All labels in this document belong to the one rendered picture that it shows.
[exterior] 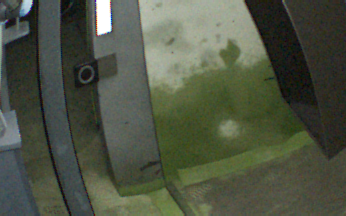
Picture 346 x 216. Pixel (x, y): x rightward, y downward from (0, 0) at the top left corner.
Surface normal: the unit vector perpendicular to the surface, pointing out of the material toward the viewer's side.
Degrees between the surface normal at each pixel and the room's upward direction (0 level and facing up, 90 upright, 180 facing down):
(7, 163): 90
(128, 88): 90
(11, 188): 90
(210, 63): 90
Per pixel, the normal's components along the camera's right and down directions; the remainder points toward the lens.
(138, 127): 0.23, 0.34
